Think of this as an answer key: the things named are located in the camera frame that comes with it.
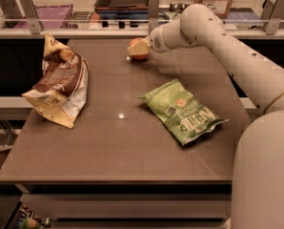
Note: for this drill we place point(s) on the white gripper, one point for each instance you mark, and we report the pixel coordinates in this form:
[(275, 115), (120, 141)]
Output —
[(155, 42)]

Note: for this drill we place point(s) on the red apple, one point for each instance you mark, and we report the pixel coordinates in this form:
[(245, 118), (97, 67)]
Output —
[(141, 56)]

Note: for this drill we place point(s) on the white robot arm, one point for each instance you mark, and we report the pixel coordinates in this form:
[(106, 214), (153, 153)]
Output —
[(258, 170)]

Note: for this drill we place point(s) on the dark tray stack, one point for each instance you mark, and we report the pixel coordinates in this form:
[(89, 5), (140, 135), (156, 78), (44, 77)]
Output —
[(122, 9)]

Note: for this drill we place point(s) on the green chip bag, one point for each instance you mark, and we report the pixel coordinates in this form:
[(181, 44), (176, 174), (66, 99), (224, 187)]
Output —
[(180, 112)]

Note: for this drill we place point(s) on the purple plastic crate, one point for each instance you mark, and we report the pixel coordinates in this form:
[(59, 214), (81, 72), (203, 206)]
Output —
[(54, 17)]

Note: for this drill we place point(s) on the brown and white snack bag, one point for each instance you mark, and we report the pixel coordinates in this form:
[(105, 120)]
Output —
[(61, 93)]

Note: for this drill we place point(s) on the middle metal railing post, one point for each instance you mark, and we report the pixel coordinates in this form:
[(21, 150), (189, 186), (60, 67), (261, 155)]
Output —
[(153, 14)]

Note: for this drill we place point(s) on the metal railing post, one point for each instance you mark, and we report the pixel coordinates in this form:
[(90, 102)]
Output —
[(34, 25), (153, 14), (272, 24)]

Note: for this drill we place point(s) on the left metal railing post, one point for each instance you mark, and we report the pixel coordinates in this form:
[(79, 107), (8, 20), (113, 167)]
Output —
[(34, 25)]

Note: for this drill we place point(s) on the right metal railing post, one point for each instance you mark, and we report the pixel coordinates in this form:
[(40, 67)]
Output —
[(272, 24)]

